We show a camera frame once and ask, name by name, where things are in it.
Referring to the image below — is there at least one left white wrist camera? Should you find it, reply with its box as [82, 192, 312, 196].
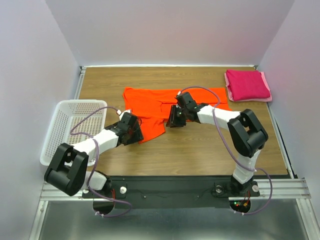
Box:
[116, 109, 132, 120]

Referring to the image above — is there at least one folded light pink t shirt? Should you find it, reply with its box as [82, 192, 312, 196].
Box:
[224, 71, 273, 102]

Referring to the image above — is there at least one white plastic laundry basket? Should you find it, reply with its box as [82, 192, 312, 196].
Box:
[40, 99, 107, 166]

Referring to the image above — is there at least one orange t shirt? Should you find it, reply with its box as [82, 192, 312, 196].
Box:
[122, 87, 230, 144]

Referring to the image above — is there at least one small electronics board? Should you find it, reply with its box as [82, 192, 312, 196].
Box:
[229, 200, 251, 213]

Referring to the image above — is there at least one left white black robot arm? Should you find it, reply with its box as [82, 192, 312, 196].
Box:
[44, 111, 144, 197]

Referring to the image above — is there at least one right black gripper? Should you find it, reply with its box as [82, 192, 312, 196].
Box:
[165, 104, 188, 128]

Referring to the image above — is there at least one aluminium frame rail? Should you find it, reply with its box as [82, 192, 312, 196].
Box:
[39, 65, 313, 201]

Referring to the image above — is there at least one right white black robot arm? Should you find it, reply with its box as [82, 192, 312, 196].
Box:
[166, 92, 269, 195]

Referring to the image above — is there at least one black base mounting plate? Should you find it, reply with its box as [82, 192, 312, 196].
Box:
[98, 175, 260, 209]

